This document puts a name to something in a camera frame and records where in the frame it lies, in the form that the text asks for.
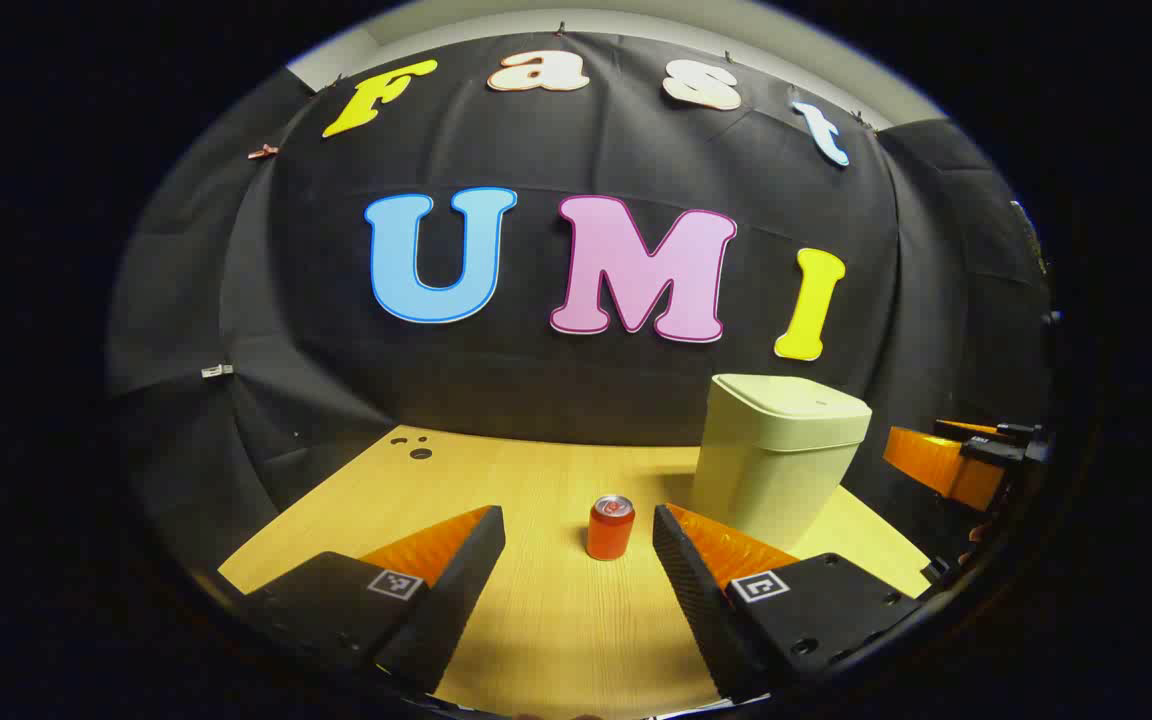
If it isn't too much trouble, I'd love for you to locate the red pop can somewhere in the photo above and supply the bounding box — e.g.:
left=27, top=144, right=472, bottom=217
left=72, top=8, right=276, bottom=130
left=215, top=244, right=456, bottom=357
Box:
left=586, top=495, right=636, bottom=561

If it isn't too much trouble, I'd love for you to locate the black backdrop cloth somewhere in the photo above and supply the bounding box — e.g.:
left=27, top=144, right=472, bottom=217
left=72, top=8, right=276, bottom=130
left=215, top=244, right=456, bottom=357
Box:
left=106, top=30, right=1057, bottom=601

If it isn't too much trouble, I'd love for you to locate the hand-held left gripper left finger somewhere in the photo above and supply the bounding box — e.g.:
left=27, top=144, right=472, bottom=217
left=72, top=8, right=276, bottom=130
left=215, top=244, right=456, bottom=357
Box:
left=236, top=505, right=507, bottom=696

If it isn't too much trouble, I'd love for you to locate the wooden desktop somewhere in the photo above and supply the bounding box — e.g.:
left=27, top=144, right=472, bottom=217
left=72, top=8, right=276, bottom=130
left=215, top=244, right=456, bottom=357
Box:
left=218, top=425, right=934, bottom=720

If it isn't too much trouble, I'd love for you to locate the pale green garbage bin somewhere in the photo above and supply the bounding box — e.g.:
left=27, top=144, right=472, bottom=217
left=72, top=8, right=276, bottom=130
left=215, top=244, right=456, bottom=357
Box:
left=691, top=374, right=873, bottom=553

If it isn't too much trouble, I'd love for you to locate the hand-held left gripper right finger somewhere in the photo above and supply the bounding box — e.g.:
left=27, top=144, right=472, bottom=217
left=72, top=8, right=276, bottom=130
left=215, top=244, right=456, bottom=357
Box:
left=652, top=503, right=937, bottom=703

